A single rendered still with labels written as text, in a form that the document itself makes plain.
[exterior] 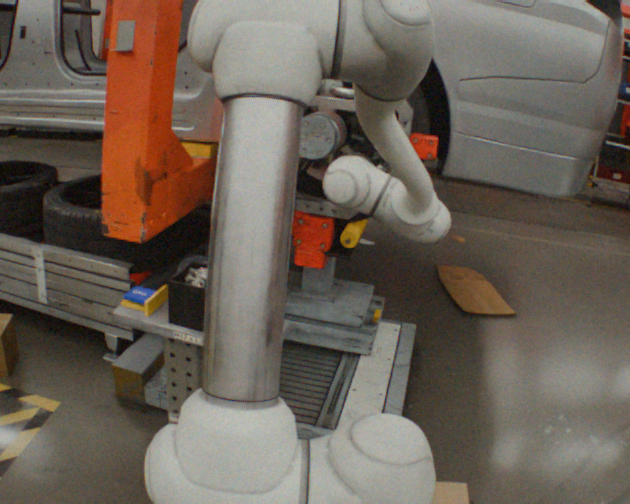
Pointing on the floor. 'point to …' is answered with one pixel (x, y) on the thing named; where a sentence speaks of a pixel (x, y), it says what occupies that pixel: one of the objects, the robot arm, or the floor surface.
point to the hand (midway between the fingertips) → (367, 156)
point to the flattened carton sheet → (472, 291)
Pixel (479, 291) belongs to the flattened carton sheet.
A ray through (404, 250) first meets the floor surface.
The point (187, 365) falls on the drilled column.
